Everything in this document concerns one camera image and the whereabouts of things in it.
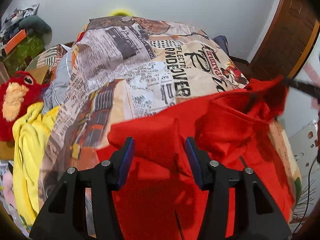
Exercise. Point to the yellow cloth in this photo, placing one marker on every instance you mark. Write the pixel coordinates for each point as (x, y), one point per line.
(27, 155)

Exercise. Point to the green patterned bag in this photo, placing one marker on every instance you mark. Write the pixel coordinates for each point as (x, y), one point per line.
(23, 55)

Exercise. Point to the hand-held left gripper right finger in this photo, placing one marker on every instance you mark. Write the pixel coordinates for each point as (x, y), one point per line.
(193, 163)

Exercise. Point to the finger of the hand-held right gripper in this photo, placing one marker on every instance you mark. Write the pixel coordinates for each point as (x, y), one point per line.
(303, 87)

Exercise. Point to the yellow curved headboard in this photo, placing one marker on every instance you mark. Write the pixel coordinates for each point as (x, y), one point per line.
(121, 13)

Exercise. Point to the orange box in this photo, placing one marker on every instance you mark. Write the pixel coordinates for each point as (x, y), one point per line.
(15, 41)

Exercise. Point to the red plush toy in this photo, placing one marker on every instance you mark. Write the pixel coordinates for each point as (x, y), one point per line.
(17, 102)

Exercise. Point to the brown cardboard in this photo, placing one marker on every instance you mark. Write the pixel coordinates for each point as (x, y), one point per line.
(40, 73)

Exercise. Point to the dark green cushion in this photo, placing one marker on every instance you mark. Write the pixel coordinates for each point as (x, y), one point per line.
(37, 27)

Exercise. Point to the red zip jacket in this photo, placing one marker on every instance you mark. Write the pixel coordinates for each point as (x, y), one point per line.
(160, 140)

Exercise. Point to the wooden door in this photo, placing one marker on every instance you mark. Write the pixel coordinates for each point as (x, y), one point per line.
(290, 30)

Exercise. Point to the blue grey backpack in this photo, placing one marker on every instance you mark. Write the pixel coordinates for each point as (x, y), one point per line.
(222, 43)

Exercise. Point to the pile of clutter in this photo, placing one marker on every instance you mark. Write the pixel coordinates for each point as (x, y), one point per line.
(15, 17)

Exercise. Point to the white printed bag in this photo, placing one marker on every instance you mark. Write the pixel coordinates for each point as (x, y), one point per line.
(305, 150)

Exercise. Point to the newspaper print blanket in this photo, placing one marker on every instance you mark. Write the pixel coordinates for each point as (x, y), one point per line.
(140, 67)

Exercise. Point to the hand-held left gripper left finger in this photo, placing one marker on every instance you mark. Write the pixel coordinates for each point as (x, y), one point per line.
(126, 160)

